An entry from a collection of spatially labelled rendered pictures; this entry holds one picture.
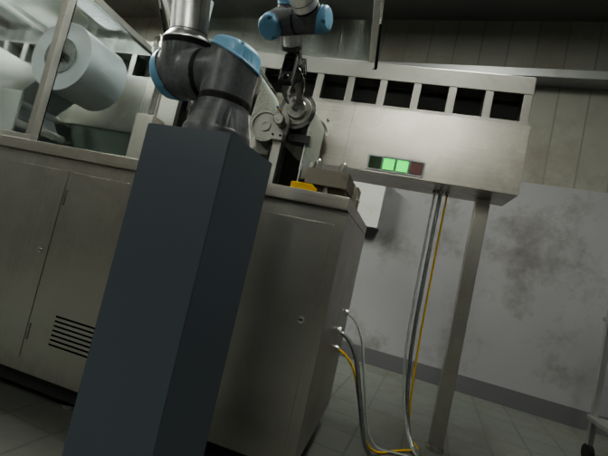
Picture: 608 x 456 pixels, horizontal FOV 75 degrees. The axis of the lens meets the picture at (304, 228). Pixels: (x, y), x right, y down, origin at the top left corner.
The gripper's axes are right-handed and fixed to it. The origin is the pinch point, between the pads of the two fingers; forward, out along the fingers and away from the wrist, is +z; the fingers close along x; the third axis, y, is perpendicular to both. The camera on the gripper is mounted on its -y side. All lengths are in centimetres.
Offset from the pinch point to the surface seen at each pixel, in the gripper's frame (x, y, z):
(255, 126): 15.2, -3.1, 10.5
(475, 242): -81, 11, 62
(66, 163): 72, -45, 11
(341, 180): -24.2, -18.5, 18.0
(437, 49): -45, 224, 55
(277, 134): 2.7, -10.9, 7.8
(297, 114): -1.7, -0.4, 4.5
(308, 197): -20.5, -44.3, 6.4
